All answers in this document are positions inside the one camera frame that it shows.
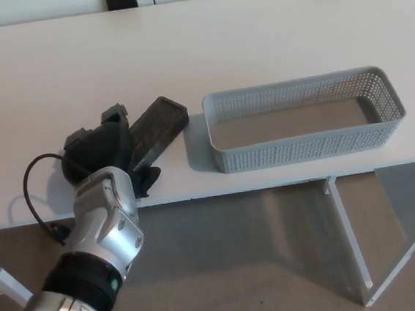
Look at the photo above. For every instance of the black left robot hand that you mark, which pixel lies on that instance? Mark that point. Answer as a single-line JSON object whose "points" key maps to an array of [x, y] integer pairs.
{"points": [[96, 148]]}

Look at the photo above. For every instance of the dark felt whiteboard eraser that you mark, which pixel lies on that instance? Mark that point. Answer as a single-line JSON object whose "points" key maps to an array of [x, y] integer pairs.
{"points": [[160, 125]]}

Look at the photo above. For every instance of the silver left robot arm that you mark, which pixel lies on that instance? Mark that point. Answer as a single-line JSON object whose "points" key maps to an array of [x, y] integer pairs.
{"points": [[99, 217]]}

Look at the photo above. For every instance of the white desk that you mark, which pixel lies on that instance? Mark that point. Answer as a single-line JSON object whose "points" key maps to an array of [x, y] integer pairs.
{"points": [[74, 65]]}

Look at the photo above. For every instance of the grey perforated plastic basket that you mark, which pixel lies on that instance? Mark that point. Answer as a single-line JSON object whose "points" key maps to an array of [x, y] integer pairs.
{"points": [[302, 150]]}

